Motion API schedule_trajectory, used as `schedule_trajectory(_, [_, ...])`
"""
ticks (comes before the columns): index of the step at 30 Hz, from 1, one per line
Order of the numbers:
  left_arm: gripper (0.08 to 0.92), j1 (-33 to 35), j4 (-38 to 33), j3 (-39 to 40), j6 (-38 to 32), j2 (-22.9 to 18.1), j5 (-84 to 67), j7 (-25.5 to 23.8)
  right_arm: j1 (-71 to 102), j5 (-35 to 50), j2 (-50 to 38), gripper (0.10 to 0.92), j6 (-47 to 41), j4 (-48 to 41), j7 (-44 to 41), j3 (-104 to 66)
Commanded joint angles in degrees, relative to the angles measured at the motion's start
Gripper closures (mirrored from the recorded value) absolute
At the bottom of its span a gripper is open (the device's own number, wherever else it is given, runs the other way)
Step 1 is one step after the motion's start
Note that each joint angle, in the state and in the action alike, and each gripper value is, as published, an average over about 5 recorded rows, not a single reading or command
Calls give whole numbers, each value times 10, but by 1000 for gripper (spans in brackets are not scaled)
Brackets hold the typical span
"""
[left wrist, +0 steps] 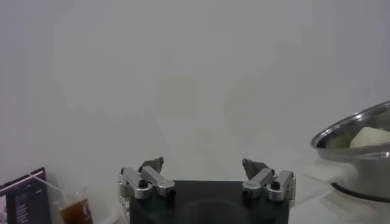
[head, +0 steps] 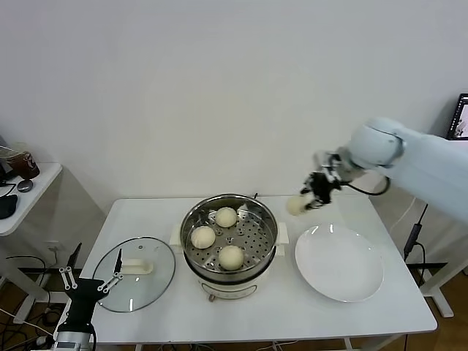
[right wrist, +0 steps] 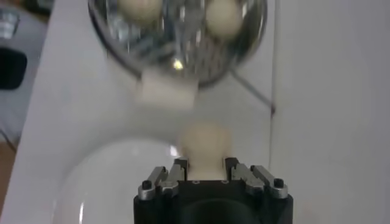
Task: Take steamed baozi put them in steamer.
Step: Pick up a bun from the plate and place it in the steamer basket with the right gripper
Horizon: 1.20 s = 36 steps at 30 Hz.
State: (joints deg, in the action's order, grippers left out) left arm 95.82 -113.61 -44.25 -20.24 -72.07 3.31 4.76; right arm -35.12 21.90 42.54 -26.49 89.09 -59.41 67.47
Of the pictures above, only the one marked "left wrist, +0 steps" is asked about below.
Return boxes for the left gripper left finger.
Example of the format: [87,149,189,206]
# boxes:
[118,156,177,201]

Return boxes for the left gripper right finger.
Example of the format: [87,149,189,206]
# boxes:
[241,158,297,203]

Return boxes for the white steamed baozi bun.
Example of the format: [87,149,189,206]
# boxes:
[349,127,390,149]

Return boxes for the stainless steel steamer basket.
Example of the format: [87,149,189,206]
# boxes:
[310,101,390,203]

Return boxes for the cream electric cooker base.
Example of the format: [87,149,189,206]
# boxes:
[301,161,390,224]

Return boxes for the iced coffee plastic cup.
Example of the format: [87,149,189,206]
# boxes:
[53,190,94,224]

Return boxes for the clear drinking straw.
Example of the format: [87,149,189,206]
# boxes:
[30,173,66,203]

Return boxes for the laptop screen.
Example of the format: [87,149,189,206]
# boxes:
[0,167,52,224]

